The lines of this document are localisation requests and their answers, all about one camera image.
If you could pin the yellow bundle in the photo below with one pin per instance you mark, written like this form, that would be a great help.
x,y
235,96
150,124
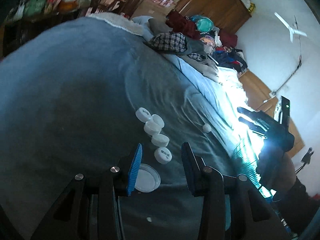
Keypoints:
x,y
252,8

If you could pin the plaid shirt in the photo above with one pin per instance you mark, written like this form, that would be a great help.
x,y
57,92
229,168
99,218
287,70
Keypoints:
x,y
170,42

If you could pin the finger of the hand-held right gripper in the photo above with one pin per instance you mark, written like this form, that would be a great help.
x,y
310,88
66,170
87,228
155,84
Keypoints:
x,y
255,115
255,127

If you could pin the white duvet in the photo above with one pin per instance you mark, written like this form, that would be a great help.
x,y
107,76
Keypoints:
x,y
215,90

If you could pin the light blue plastic basket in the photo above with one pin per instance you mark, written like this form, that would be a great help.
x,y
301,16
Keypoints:
x,y
246,155

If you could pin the pile of plastic bottle caps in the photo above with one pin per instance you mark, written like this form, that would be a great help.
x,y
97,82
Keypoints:
x,y
160,140

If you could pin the white wall socket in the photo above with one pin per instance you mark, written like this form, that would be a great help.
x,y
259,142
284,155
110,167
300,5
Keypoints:
x,y
273,94

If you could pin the white ceiling fan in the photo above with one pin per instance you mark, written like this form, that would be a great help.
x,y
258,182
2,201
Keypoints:
x,y
291,28

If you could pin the teal bag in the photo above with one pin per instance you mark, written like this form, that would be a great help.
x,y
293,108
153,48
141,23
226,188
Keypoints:
x,y
205,24

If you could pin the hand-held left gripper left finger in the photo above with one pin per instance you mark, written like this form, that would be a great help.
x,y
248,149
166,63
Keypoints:
x,y
133,172

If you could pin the dark red garment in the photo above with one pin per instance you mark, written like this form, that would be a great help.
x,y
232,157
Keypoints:
x,y
180,23

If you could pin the person's right forearm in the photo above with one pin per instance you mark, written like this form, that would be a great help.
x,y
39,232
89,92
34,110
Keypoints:
x,y
297,205

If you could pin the white fleece blanket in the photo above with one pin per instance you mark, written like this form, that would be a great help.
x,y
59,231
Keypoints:
x,y
117,21

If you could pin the wooden headboard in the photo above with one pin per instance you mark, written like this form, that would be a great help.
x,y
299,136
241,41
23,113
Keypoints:
x,y
257,87

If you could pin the orange bag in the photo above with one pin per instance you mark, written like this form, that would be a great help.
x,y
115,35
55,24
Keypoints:
x,y
68,6

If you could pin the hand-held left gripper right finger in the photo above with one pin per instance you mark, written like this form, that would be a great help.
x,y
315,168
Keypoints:
x,y
192,172

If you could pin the large white plastic lid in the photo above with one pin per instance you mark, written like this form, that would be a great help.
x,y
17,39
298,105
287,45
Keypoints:
x,y
147,177

